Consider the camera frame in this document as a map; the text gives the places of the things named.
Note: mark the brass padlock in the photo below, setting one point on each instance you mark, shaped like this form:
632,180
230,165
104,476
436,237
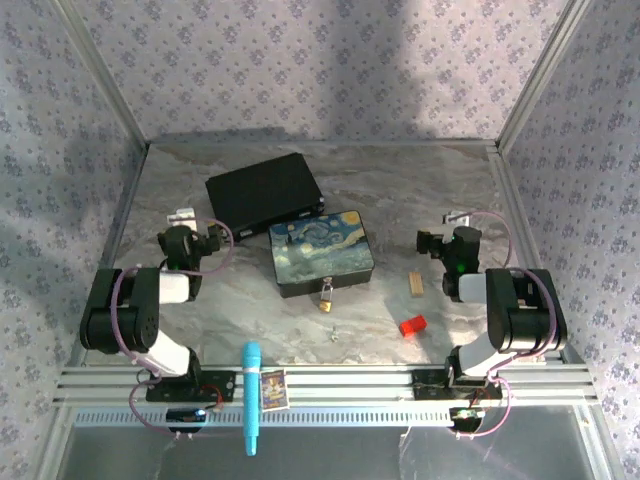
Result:
325,305

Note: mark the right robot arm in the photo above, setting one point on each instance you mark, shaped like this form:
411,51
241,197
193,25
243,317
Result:
520,320

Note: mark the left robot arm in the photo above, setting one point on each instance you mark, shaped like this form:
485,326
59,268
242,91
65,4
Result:
120,320

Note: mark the small silver key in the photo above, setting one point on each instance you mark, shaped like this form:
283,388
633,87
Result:
334,334

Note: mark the wooden block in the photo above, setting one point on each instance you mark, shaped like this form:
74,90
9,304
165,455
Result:
416,285

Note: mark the red block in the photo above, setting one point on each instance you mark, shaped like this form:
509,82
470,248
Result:
412,326

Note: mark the black flat case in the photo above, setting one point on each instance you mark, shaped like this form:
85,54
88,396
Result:
265,192

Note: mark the silver box hasp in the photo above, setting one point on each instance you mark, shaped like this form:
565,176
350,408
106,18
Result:
328,281

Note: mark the starry night print box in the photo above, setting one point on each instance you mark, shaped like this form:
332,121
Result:
320,250

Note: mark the cyan marker pen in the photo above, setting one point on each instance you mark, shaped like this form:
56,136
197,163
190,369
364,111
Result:
251,395

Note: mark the small controller board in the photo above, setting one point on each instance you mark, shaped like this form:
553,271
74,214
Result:
186,416
465,415

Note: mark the small picture card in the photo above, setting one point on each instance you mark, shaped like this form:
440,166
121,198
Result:
274,391

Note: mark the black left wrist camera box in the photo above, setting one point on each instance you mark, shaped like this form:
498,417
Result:
213,239

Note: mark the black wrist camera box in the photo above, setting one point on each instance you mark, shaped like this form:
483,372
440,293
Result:
213,239
428,243

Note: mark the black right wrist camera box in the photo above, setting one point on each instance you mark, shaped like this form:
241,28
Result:
428,243

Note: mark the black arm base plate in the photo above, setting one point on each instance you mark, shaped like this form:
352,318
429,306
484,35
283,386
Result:
430,387
220,387

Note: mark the aluminium mounting rail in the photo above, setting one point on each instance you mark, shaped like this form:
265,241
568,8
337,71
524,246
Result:
350,385

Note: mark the aluminium frame post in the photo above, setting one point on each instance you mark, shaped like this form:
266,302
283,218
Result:
545,70
100,75

